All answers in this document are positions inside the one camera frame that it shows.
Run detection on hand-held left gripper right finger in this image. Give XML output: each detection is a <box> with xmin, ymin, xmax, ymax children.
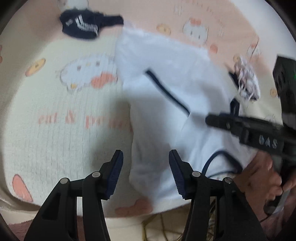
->
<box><xmin>169</xmin><ymin>149</ymin><xmax>266</xmax><ymax>241</ymax></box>

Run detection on navy shorts with white stripes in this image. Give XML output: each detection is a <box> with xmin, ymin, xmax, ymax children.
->
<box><xmin>59</xmin><ymin>9</ymin><xmax>125</xmax><ymax>42</ymax></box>

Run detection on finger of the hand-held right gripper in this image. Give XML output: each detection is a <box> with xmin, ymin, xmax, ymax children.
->
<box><xmin>205</xmin><ymin>113</ymin><xmax>244</xmax><ymax>138</ymax></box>

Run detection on white folded garment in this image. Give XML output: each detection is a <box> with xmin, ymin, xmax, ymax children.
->
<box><xmin>232</xmin><ymin>55</ymin><xmax>261</xmax><ymax>102</ymax></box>

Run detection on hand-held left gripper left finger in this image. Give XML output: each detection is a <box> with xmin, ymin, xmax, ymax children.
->
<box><xmin>24</xmin><ymin>149</ymin><xmax>124</xmax><ymax>241</ymax></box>

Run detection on navy striped folded garment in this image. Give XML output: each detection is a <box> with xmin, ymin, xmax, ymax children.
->
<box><xmin>228</xmin><ymin>71</ymin><xmax>241</xmax><ymax>91</ymax></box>

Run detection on gold wire rack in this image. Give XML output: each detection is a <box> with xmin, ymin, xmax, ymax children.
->
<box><xmin>141</xmin><ymin>209</ymin><xmax>218</xmax><ymax>241</ymax></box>

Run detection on white shirt with navy trim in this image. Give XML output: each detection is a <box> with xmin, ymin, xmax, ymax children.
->
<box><xmin>115</xmin><ymin>27</ymin><xmax>256</xmax><ymax>205</ymax></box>

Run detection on pink and cream printed blanket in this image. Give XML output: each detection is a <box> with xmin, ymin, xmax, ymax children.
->
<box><xmin>0</xmin><ymin>0</ymin><xmax>292</xmax><ymax>219</ymax></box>

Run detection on person's right hand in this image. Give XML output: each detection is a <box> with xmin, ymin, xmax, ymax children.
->
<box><xmin>236</xmin><ymin>153</ymin><xmax>287</xmax><ymax>207</ymax></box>

